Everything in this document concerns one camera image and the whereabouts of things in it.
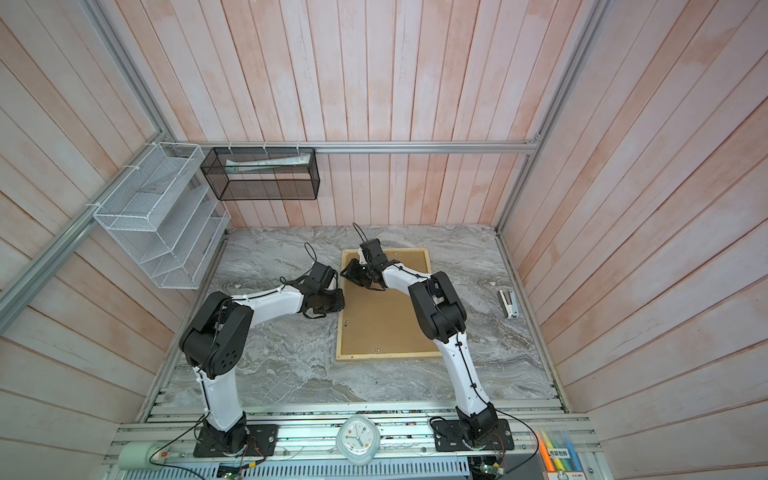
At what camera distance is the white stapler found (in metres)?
0.97

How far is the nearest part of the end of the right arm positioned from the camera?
83 cm

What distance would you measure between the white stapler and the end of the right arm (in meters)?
0.42
